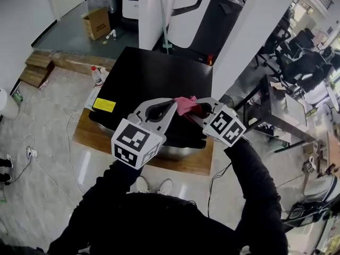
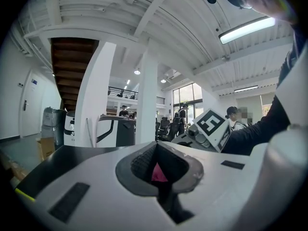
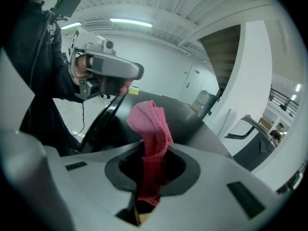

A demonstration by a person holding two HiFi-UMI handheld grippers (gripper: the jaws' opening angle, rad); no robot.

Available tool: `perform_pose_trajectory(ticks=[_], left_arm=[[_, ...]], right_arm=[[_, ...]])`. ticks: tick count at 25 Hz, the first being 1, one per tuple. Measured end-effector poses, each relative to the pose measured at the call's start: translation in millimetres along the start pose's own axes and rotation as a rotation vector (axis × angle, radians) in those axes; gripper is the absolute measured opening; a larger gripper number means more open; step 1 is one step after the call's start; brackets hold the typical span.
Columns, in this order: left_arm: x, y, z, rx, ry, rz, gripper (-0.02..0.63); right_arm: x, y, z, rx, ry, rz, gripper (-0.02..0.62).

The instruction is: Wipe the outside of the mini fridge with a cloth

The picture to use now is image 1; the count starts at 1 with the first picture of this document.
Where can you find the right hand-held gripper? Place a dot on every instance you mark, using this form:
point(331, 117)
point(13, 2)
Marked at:
point(225, 126)

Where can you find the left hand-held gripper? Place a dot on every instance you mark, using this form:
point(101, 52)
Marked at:
point(135, 142)

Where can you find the pink cloth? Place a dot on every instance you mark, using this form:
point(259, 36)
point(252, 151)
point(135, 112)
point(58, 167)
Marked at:
point(183, 106)

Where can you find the black mini fridge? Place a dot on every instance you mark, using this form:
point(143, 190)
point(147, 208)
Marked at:
point(159, 73)

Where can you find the person's right forearm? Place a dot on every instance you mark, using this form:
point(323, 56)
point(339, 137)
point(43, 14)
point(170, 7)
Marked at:
point(249, 174)

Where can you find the person's left forearm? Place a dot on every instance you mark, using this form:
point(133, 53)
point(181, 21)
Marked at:
point(111, 182)

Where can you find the black mesh trash basket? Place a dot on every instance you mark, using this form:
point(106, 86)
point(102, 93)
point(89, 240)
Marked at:
point(227, 101)

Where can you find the red-labelled white bottle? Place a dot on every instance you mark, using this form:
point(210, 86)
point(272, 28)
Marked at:
point(254, 98)

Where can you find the white-capped clear plastic bottle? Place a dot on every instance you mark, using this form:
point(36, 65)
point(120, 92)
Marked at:
point(105, 74)

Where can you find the white green wipes packet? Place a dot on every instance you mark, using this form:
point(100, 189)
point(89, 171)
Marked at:
point(92, 98)

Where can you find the red-capped clear plastic bottle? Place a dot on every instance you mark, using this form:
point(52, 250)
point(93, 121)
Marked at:
point(97, 77)

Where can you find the black metal table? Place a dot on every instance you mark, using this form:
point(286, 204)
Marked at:
point(279, 110)

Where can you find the wooden platform board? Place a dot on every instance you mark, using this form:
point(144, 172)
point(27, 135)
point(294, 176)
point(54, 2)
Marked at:
point(87, 137)

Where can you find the person's left shoe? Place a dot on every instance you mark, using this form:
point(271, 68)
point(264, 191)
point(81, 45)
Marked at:
point(142, 185)

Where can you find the person's shoe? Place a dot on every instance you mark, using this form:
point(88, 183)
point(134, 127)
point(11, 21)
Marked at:
point(142, 185)
point(165, 187)

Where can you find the person's right shoe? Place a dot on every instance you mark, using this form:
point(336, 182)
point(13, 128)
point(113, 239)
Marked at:
point(165, 187)

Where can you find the white spray bottle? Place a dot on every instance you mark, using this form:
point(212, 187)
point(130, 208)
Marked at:
point(111, 34)

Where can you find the teal flat mop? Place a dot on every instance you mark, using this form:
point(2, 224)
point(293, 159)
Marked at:
point(163, 17)

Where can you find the large black white service robot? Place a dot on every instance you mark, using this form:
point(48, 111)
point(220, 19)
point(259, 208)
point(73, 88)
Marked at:
point(202, 17)

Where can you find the worn wooden ledge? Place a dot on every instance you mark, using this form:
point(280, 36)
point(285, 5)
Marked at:
point(74, 61)

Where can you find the brown cardboard box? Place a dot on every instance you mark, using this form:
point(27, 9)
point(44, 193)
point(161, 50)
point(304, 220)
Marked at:
point(97, 23)

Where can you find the person's black clothed torso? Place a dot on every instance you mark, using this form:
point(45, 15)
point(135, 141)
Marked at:
point(159, 222)

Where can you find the small white service robot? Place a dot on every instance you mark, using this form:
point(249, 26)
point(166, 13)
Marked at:
point(131, 1)

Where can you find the small pink packet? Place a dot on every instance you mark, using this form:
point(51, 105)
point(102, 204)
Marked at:
point(43, 85)

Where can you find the wooden steps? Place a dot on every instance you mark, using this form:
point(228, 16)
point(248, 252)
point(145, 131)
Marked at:
point(35, 70)

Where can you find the white power strip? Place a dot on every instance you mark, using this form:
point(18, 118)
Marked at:
point(32, 152)

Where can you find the black grey backpack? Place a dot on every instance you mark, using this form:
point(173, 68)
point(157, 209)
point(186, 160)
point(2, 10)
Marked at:
point(318, 190)

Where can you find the green can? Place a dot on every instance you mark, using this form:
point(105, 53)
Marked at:
point(17, 96)

